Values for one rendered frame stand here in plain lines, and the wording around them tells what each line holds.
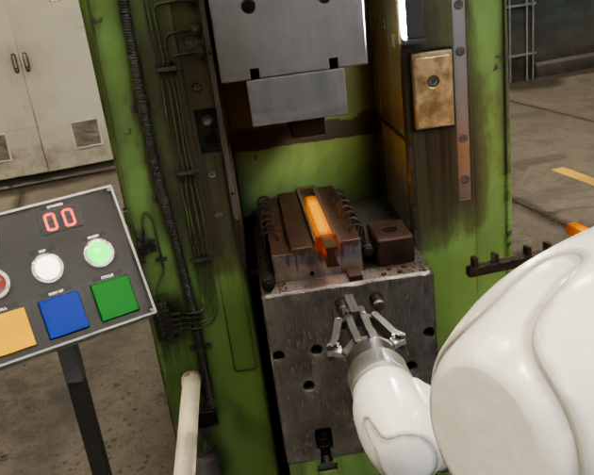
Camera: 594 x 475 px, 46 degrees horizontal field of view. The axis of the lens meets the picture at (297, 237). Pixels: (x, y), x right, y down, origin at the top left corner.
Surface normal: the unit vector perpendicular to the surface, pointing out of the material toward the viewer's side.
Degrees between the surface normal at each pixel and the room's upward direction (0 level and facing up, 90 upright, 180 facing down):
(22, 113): 90
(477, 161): 90
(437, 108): 90
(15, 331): 60
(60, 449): 0
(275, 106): 90
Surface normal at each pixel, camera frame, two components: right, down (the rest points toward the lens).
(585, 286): -0.26, -0.79
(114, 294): 0.38, -0.25
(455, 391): -0.83, 0.24
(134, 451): -0.12, -0.93
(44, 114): 0.32, 0.30
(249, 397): 0.10, 0.35
